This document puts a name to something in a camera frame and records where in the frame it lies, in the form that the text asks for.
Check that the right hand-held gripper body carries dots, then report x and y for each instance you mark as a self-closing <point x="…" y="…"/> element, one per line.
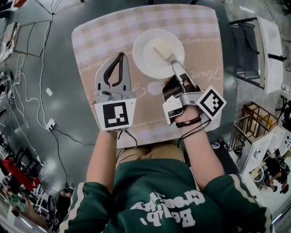
<point x="212" y="102"/>

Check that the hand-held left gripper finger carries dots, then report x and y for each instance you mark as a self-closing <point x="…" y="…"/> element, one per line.
<point x="101" y="79"/>
<point x="127" y="77"/>

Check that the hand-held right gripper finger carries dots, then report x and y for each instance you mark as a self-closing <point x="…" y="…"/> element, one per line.
<point x="178" y="68"/>

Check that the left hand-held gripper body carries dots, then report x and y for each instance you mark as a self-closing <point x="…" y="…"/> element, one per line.
<point x="114" y="113"/>

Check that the white plate of food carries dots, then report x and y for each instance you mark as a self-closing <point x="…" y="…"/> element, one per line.
<point x="145" y="66"/>

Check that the pale yellow food piece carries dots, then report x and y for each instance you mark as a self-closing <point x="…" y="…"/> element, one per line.
<point x="162" y="49"/>

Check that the person's right forearm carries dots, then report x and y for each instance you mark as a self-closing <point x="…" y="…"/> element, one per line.
<point x="202" y="157"/>

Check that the person's left forearm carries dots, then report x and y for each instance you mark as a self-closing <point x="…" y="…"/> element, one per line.
<point x="102" y="159"/>

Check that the person's right hand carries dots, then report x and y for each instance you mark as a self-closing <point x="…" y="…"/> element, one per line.
<point x="188" y="84"/>

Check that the checked cloth table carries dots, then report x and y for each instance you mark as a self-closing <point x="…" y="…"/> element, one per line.
<point x="102" y="41"/>

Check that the khaki shorts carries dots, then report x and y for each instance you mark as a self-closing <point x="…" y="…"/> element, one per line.
<point x="145" y="151"/>

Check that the small white paper tag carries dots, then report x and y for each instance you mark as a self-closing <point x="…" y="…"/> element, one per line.
<point x="49" y="91"/>

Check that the black stool seat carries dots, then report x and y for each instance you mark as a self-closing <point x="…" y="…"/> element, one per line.
<point x="224" y="157"/>

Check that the white cabinet box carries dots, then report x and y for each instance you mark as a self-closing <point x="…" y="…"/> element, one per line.
<point x="257" y="148"/>

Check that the white power strip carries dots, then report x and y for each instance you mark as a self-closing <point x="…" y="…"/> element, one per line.
<point x="51" y="124"/>

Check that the white metal cart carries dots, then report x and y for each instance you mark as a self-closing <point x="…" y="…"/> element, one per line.
<point x="270" y="45"/>

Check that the tripod legs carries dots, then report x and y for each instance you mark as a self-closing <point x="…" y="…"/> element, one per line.
<point x="54" y="6"/>

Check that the green printed sweatshirt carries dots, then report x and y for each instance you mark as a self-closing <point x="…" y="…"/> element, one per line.
<point x="159" y="204"/>

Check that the black office chair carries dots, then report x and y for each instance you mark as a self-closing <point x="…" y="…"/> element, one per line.
<point x="51" y="209"/>

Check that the wooden frame rack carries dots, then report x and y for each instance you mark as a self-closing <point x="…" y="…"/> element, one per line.
<point x="259" y="118"/>

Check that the thin black metal frame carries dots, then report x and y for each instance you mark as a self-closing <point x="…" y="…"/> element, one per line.
<point x="28" y="34"/>

